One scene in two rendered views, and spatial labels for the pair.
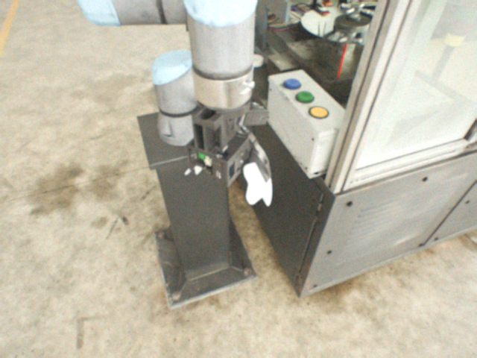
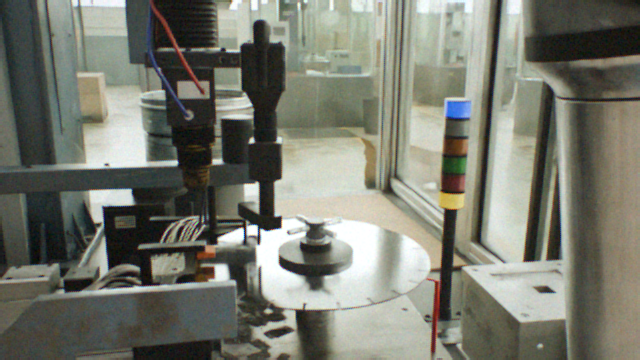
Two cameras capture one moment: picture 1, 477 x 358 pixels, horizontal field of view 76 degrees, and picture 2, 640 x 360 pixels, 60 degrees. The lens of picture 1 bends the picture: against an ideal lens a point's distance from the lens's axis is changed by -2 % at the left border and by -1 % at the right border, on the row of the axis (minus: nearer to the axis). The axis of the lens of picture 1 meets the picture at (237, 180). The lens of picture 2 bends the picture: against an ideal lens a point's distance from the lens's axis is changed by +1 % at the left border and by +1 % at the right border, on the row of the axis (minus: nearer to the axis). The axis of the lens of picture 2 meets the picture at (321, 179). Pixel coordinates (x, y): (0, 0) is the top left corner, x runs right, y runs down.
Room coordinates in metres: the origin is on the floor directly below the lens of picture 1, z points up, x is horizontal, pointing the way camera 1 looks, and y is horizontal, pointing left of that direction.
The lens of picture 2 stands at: (0.94, 0.36, 1.26)
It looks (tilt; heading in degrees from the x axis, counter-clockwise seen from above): 15 degrees down; 280
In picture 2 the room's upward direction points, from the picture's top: 1 degrees clockwise
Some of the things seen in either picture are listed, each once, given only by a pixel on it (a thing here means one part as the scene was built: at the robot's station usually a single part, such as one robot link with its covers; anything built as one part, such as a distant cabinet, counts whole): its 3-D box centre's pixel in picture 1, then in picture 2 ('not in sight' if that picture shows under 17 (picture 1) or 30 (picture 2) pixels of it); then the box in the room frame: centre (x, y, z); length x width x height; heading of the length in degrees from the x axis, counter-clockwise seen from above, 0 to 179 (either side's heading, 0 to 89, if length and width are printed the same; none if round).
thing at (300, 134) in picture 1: (305, 121); not in sight; (0.71, -0.19, 0.82); 0.28 x 0.11 x 0.15; 20
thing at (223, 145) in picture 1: (222, 135); not in sight; (0.36, 0.02, 1.05); 0.09 x 0.08 x 0.12; 150
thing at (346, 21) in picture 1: (352, 19); (315, 247); (1.08, -0.38, 0.96); 0.11 x 0.11 x 0.03
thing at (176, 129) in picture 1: (180, 115); not in sight; (0.77, 0.17, 0.80); 0.15 x 0.15 x 0.10
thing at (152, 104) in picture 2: not in sight; (202, 160); (1.52, -1.04, 0.93); 0.31 x 0.31 x 0.36
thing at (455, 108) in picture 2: not in sight; (457, 108); (0.87, -0.60, 1.14); 0.05 x 0.04 x 0.03; 110
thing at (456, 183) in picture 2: not in sight; (452, 180); (0.87, -0.60, 1.02); 0.05 x 0.04 x 0.03; 110
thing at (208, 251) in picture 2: (320, 5); (178, 266); (1.26, -0.31, 0.95); 0.10 x 0.03 x 0.07; 20
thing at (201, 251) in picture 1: (194, 205); not in sight; (0.77, 0.17, 0.37); 0.40 x 0.40 x 0.75; 20
